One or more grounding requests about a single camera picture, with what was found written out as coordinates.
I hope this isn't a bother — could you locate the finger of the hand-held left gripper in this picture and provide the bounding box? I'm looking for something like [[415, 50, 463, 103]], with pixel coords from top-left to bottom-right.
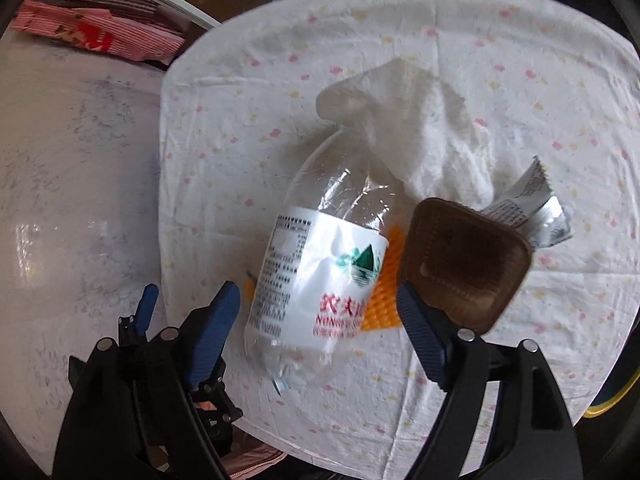
[[117, 284, 160, 346], [192, 382, 244, 426]]

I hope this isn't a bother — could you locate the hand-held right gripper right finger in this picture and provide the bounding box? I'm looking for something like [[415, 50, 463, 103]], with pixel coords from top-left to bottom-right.
[[396, 280, 586, 480]]

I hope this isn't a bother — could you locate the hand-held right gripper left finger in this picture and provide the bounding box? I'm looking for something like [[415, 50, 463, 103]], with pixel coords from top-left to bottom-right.
[[52, 280, 242, 480]]

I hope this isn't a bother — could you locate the orange mesh pad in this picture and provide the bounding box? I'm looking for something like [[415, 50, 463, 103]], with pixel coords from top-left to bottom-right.
[[245, 224, 416, 332]]

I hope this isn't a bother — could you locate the brown plastic tray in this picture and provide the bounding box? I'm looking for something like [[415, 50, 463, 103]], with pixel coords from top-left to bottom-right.
[[397, 197, 532, 337]]

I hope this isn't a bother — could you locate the clear white-label plastic bottle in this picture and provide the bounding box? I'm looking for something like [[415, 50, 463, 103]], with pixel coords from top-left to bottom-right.
[[244, 127, 408, 393]]

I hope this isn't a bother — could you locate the silver white snack wrapper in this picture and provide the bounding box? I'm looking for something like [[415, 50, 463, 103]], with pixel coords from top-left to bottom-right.
[[480, 156, 573, 248]]

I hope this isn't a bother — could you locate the yellow-rimmed trash bin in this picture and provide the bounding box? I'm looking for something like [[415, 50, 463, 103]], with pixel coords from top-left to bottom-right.
[[582, 355, 640, 420]]

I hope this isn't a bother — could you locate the white tissue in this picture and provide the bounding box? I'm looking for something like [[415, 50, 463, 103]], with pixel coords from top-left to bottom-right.
[[316, 57, 496, 206]]

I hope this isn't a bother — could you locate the pink garment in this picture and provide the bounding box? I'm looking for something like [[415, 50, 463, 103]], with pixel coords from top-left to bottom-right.
[[220, 452, 288, 478]]

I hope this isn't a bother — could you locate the red striped apron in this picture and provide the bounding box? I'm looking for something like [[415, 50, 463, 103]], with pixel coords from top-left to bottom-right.
[[12, 0, 186, 63]]

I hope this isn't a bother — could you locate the white floral tablecloth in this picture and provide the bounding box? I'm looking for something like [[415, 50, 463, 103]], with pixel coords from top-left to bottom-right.
[[159, 0, 640, 480]]

